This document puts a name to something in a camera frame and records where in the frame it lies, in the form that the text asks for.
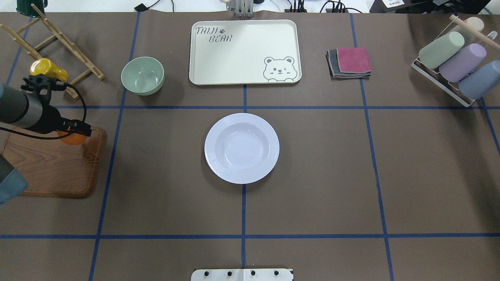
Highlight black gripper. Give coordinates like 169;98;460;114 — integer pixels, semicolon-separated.
36;104;92;137

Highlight orange fruit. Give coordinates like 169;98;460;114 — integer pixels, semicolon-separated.
57;126;88;145

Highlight white round plate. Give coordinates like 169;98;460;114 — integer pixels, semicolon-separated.
204;113;280;184

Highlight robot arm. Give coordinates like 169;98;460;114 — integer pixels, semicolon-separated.
0;83;91;205

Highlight wood grain tray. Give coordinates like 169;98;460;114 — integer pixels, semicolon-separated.
2;127;107;199

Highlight cream bear serving tray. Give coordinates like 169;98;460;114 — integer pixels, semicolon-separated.
189;20;302;85

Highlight wooden drying rack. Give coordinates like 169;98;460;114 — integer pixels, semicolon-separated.
0;4;105;99

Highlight yellow plastic cup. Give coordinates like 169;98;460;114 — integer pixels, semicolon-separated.
30;58;69;82

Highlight green ceramic bowl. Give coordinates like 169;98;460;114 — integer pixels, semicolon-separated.
120;57;165;96

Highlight dark green cup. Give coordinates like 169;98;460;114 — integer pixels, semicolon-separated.
16;0;48;18

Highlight grey folded cloth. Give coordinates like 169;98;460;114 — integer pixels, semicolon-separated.
326;48;371;79

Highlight pink folded cloth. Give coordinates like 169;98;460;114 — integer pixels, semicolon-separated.
336;48;371;74

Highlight white cup holder rack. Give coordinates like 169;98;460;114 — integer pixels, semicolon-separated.
411;14;499;107

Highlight green pastel cup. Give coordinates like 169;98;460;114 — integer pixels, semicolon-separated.
418;32;465;69

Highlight purple pastel cup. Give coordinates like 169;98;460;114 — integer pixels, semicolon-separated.
439;43;486;82

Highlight black device top right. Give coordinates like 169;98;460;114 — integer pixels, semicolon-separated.
369;0;490;14

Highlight blue pastel cup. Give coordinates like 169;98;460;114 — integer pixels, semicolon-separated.
459;60;500;100

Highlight cream pastel cup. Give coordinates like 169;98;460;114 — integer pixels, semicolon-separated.
464;17;484;32

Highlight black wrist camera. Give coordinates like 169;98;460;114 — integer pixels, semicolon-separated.
20;74;68;98

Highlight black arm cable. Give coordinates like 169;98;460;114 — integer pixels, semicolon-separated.
0;81;88;140

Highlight grey metal clamp mount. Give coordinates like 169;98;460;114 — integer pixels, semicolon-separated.
225;0;255;18

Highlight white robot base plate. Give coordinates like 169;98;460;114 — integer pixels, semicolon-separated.
191;268;294;281

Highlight black cables at back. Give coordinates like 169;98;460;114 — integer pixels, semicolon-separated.
134;0;371;14

